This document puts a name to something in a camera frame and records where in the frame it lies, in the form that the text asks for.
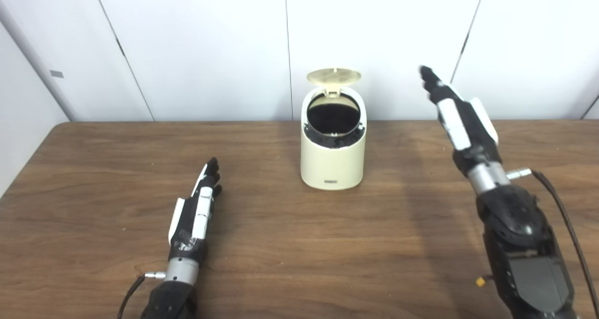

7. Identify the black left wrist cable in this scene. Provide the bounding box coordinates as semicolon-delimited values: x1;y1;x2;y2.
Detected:
117;271;167;319

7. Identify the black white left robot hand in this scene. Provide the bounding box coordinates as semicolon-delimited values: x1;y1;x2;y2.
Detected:
168;158;223;266

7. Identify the round cream bin lid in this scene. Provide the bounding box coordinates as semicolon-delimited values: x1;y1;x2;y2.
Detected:
307;68;362;97

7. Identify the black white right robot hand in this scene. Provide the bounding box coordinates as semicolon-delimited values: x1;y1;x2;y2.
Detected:
419;65;502;177

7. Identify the black bin liner bag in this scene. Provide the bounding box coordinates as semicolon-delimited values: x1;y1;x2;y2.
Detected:
304;94;365;149

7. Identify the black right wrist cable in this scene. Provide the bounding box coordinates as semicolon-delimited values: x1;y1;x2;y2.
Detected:
507;168;599;319

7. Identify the cream-colored bin body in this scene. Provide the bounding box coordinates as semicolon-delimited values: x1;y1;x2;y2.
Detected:
300;86;367;191

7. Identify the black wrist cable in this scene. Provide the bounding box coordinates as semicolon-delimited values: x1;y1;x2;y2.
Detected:
507;168;599;319
117;271;167;319

